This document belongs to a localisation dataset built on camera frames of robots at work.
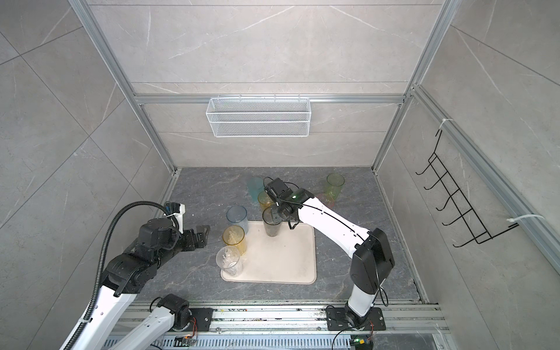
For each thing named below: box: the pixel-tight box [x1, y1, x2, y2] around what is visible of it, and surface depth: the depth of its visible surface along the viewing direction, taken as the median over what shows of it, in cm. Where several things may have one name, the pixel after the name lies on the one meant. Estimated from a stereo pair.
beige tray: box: [220, 220, 317, 285], surface depth 89 cm
